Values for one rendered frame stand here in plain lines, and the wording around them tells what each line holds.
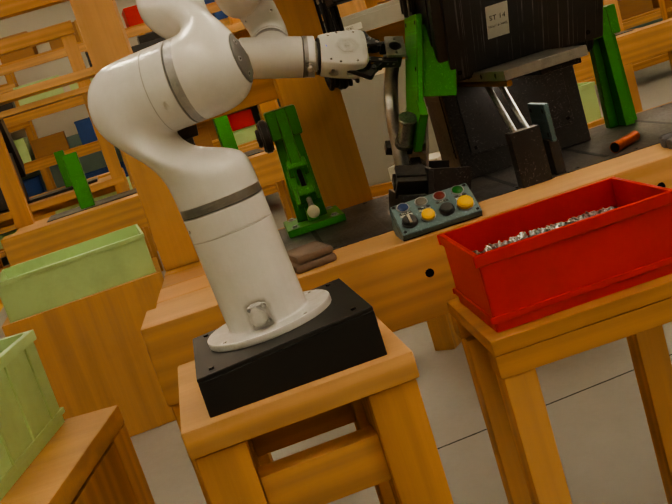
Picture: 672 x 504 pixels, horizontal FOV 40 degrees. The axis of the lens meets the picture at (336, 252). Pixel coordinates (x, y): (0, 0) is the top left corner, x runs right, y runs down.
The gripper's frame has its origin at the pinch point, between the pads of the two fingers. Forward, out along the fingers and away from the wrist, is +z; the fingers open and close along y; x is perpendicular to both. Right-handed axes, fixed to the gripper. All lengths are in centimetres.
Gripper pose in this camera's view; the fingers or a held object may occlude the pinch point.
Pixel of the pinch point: (390, 54)
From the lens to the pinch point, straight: 196.4
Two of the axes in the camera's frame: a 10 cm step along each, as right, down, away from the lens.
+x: -0.7, 5.6, 8.3
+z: 9.9, -0.6, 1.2
